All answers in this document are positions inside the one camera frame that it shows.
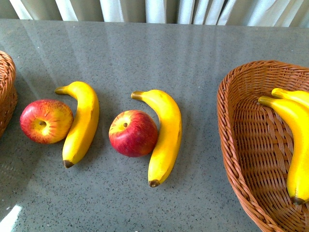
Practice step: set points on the dark red apple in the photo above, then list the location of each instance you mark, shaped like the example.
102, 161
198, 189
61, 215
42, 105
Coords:
133, 133

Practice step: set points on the yellow banana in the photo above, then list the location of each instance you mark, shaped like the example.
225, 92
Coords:
85, 123
169, 139

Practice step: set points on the red yellow apple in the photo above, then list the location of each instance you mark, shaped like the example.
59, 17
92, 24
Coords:
46, 121

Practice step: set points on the right wicker basket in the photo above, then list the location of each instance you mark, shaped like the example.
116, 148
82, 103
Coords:
257, 145

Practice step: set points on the wicker basket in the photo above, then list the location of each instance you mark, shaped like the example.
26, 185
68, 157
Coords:
257, 145
8, 94

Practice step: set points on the left wicker basket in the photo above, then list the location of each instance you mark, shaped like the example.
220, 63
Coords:
8, 94

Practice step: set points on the rear banana in basket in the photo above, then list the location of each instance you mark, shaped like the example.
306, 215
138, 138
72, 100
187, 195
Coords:
298, 96

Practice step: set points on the banana in basket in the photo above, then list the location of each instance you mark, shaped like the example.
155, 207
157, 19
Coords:
296, 116
298, 96

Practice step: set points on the front banana in basket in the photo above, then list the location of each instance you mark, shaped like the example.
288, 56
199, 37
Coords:
296, 116

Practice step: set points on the white pleated curtain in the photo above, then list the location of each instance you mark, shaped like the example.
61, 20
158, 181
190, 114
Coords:
260, 13

